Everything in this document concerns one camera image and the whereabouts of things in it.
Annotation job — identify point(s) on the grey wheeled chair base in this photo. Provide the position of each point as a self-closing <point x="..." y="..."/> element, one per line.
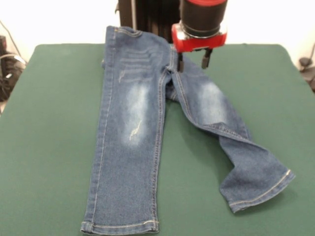
<point x="305" y="61"/>

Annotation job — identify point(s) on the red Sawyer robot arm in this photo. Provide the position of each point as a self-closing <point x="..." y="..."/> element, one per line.
<point x="203" y="17"/>

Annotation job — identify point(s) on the blue denim jeans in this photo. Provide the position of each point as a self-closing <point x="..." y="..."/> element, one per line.
<point x="128" y="147"/>

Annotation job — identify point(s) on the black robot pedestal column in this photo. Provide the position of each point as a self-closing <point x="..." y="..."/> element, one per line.
<point x="147" y="17"/>

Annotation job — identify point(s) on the dark green table cloth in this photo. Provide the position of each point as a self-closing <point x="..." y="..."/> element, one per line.
<point x="49" y="147"/>

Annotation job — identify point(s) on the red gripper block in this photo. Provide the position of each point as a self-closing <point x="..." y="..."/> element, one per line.
<point x="199" y="44"/>

